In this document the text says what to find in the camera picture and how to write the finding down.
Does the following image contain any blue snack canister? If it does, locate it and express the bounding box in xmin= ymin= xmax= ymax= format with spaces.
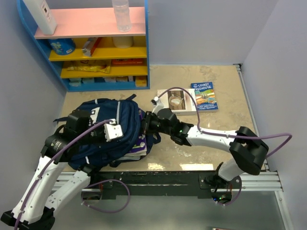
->
xmin=48 ymin=38 xmax=76 ymax=56

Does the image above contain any yellow snack packet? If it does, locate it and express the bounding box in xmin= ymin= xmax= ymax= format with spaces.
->
xmin=67 ymin=60 xmax=111 ymax=74

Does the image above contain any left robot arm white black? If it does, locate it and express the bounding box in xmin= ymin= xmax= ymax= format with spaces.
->
xmin=0 ymin=111 xmax=111 ymax=230

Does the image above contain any navy blue student backpack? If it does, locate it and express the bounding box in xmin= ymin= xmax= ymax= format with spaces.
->
xmin=53 ymin=93 xmax=162 ymax=172

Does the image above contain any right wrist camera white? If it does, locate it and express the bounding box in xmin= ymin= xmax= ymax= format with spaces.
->
xmin=151 ymin=96 xmax=164 ymax=115

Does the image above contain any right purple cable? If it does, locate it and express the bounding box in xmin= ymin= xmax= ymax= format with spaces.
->
xmin=157 ymin=87 xmax=293 ymax=207

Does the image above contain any white rectangular device box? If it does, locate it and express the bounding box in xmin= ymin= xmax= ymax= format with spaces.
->
xmin=23 ymin=0 xmax=57 ymax=35

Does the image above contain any white coffee photo book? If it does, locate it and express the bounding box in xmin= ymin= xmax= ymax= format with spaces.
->
xmin=157 ymin=89 xmax=197 ymax=115

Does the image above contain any white cylindrical jar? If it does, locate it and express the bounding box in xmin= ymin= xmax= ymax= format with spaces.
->
xmin=112 ymin=36 xmax=134 ymax=49

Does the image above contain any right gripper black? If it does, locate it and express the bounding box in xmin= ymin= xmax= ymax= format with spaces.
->
xmin=133 ymin=111 xmax=173 ymax=136

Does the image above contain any orange white carton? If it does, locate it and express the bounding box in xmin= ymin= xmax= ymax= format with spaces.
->
xmin=82 ymin=37 xmax=101 ymax=57

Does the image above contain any red flat box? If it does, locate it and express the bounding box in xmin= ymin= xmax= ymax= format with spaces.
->
xmin=111 ymin=58 xmax=144 ymax=65

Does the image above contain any clear plastic water bottle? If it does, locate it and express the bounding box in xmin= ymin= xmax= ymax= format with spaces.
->
xmin=112 ymin=0 xmax=132 ymax=33

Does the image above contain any purple paperback book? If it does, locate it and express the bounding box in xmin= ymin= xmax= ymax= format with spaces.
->
xmin=124 ymin=135 xmax=147 ymax=157

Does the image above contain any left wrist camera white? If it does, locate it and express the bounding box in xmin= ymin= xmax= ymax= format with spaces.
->
xmin=103 ymin=119 xmax=123 ymax=142

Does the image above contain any aluminium rail frame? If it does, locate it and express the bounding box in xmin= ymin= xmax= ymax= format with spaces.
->
xmin=18 ymin=63 xmax=295 ymax=230

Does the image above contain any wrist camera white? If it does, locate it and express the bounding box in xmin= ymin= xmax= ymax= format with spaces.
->
xmin=151 ymin=96 xmax=164 ymax=115
xmin=103 ymin=119 xmax=123 ymax=142

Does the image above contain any blue shelf unit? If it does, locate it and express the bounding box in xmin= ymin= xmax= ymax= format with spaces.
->
xmin=17 ymin=0 xmax=150 ymax=92

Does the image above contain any blue treehouse book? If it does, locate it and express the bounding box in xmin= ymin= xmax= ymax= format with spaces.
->
xmin=190 ymin=81 xmax=218 ymax=112

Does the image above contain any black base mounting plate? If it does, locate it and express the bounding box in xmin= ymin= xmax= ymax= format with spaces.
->
xmin=86 ymin=171 xmax=242 ymax=199

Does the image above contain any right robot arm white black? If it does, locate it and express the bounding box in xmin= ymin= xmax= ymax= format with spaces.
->
xmin=141 ymin=108 xmax=269 ymax=188

